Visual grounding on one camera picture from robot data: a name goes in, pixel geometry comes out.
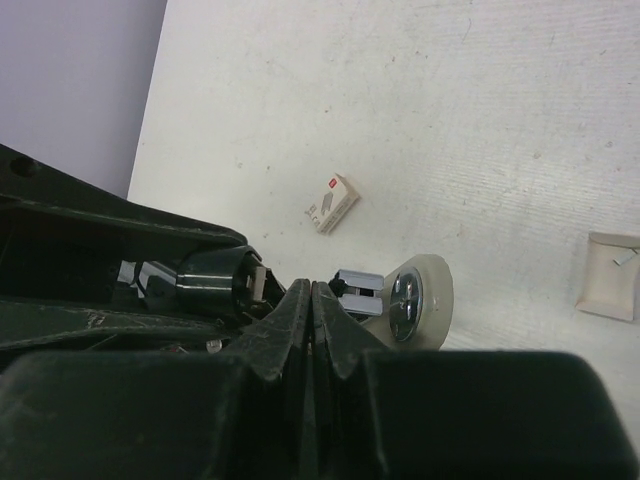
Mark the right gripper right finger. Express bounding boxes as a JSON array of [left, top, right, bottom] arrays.
[[311, 282, 639, 479]]

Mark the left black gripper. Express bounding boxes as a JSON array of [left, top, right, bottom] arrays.
[[1, 145, 248, 353]]

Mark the printed staple box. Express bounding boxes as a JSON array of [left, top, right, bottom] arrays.
[[305, 173, 360, 235]]

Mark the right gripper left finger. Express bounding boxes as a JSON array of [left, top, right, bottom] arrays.
[[1, 279, 311, 479]]

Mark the small cardboard tray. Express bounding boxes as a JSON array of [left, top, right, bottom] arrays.
[[576, 232, 639, 323]]

